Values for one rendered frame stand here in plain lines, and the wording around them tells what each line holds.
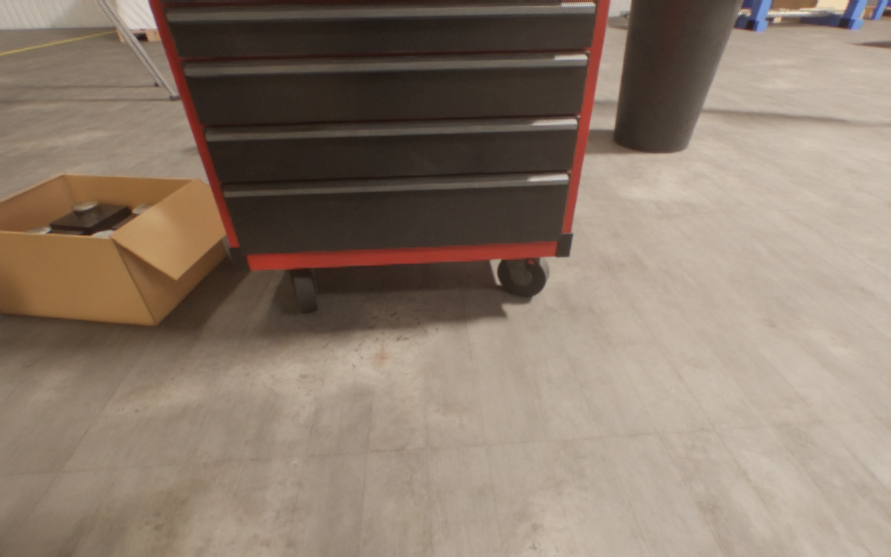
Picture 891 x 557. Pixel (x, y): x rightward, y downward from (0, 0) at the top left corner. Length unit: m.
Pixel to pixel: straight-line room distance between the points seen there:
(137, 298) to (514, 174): 0.88
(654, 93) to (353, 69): 1.59
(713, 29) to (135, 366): 2.17
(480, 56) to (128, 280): 0.88
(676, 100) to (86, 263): 2.08
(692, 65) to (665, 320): 1.27
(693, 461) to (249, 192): 0.92
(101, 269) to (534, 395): 0.97
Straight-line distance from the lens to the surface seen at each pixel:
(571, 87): 0.86
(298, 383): 0.97
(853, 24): 8.51
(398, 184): 0.85
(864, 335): 1.38
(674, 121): 2.23
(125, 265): 1.17
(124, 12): 7.52
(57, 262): 1.29
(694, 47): 2.16
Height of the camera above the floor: 0.69
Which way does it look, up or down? 35 degrees down
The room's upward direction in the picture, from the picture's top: 1 degrees counter-clockwise
